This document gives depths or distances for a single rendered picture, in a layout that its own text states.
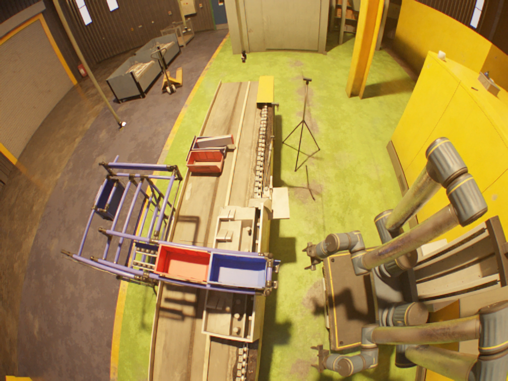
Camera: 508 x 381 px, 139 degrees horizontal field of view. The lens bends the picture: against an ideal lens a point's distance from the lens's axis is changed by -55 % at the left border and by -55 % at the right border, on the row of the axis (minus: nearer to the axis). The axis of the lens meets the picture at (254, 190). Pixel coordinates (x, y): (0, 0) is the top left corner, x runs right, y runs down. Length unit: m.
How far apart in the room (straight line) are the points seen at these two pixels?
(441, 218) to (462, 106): 1.72
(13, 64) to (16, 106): 1.92
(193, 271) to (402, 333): 1.18
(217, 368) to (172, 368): 0.38
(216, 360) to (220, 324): 0.37
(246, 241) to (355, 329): 1.38
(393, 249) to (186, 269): 1.14
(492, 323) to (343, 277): 1.61
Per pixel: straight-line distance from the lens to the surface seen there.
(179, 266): 1.30
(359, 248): 1.31
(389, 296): 1.89
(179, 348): 1.85
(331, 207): 2.78
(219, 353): 1.75
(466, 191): 0.93
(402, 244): 1.09
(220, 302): 1.51
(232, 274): 1.23
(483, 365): 1.01
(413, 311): 1.58
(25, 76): 11.71
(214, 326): 1.56
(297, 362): 2.52
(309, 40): 6.58
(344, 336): 2.20
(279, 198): 1.83
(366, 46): 4.44
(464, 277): 1.63
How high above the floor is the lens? 2.40
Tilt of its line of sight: 59 degrees down
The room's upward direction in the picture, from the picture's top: 9 degrees counter-clockwise
